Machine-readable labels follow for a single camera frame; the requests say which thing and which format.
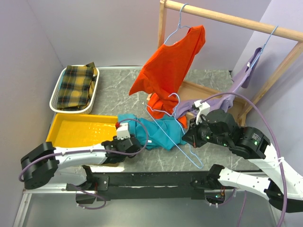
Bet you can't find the teal t shirt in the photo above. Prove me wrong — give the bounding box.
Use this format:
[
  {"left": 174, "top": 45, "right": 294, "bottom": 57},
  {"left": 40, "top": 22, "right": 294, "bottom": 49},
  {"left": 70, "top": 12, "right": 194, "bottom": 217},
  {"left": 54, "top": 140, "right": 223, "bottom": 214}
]
[{"left": 118, "top": 114, "right": 186, "bottom": 150}]

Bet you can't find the orange t shirt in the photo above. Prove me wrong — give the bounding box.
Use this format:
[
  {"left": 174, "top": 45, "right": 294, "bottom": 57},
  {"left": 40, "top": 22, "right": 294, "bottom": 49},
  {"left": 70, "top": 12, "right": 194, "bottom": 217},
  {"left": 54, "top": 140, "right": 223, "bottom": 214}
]
[{"left": 129, "top": 25, "right": 205, "bottom": 119}]

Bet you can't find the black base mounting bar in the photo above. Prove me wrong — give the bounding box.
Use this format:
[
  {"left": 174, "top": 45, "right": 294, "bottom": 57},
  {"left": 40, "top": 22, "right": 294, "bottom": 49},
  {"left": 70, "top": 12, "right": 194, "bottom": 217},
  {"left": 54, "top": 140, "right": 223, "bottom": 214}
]
[{"left": 66, "top": 171, "right": 228, "bottom": 204}]

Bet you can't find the wooden clothes rack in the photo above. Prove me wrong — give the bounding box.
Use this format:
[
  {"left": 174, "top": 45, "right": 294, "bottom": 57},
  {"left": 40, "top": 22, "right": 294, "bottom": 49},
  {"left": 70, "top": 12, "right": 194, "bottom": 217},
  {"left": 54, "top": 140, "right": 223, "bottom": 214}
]
[{"left": 158, "top": 0, "right": 303, "bottom": 126}]

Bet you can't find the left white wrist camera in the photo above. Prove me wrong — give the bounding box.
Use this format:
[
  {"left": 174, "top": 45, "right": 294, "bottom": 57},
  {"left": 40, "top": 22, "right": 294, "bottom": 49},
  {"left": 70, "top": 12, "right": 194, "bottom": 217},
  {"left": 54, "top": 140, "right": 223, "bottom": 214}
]
[{"left": 116, "top": 122, "right": 131, "bottom": 140}]

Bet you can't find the blue hanger with lilac shirt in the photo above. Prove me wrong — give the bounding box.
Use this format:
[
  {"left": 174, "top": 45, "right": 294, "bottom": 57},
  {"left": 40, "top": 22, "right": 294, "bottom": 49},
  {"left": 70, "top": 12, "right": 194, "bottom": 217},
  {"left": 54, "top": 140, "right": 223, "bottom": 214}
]
[{"left": 246, "top": 25, "right": 279, "bottom": 70}]

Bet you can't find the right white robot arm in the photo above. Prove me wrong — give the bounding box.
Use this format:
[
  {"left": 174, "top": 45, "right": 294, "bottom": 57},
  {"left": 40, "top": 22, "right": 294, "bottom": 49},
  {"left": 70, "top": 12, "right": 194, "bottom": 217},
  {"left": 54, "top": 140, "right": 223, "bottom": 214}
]
[{"left": 182, "top": 110, "right": 303, "bottom": 213}]

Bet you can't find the yellow plastic tray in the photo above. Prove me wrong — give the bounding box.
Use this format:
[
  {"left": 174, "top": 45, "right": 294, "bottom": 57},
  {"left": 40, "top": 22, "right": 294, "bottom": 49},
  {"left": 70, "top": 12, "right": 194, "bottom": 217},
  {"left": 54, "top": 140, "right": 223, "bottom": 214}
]
[{"left": 46, "top": 113, "right": 118, "bottom": 148}]

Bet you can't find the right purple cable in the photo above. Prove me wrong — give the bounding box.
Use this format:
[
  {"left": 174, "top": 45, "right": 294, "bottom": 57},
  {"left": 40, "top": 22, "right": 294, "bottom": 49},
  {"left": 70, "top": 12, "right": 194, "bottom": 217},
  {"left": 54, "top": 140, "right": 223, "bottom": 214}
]
[{"left": 201, "top": 92, "right": 288, "bottom": 227}]

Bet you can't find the blue hanger with orange shirt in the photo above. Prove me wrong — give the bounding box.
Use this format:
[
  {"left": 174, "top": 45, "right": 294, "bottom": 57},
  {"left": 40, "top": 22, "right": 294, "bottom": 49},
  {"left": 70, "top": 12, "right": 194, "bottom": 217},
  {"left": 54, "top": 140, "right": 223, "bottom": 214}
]
[{"left": 164, "top": 3, "right": 190, "bottom": 44}]

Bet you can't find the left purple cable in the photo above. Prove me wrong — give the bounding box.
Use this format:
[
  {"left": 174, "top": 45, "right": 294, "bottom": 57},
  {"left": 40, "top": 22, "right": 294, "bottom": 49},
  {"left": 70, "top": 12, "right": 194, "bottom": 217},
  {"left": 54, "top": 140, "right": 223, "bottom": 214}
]
[{"left": 18, "top": 118, "right": 149, "bottom": 210}]

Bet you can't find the lilac t shirt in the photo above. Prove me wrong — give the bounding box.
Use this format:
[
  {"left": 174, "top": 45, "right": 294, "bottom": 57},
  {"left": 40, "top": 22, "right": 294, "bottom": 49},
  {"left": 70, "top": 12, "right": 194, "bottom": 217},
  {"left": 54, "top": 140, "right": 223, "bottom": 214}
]
[{"left": 176, "top": 47, "right": 263, "bottom": 118}]

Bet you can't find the blue wire hanger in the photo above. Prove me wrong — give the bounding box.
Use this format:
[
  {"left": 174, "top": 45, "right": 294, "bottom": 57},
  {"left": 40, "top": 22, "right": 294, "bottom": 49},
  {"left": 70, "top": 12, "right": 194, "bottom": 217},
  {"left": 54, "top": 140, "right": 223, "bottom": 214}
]
[{"left": 144, "top": 93, "right": 204, "bottom": 169}]

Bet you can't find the white plastic basket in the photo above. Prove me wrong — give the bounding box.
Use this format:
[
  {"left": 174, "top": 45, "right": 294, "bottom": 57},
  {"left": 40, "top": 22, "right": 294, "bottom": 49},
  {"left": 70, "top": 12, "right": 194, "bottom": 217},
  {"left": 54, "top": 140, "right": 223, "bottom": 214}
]
[{"left": 49, "top": 62, "right": 99, "bottom": 114}]

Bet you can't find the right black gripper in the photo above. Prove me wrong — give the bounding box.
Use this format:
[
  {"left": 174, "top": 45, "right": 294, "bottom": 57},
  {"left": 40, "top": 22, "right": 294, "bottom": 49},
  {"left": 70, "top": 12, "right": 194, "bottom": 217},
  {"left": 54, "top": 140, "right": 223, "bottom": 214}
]
[{"left": 182, "top": 114, "right": 229, "bottom": 147}]

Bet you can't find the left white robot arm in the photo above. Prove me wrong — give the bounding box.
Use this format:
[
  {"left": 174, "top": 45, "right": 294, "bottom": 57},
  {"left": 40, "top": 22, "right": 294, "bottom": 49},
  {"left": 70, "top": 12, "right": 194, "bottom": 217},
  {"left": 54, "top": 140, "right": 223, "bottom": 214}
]
[{"left": 18, "top": 134, "right": 148, "bottom": 190}]

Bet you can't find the purple cable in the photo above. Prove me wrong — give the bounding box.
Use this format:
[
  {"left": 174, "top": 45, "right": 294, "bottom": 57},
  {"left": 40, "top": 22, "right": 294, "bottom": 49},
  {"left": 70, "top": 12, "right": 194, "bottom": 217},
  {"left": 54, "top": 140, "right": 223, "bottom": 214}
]
[
  {"left": 18, "top": 118, "right": 149, "bottom": 210},
  {"left": 201, "top": 92, "right": 288, "bottom": 227}
]

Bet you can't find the yellow plaid cloth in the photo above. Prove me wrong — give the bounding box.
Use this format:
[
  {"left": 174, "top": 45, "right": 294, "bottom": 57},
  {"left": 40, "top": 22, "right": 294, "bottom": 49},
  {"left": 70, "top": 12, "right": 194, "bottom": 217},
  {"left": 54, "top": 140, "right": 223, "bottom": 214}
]
[{"left": 56, "top": 62, "right": 98, "bottom": 111}]

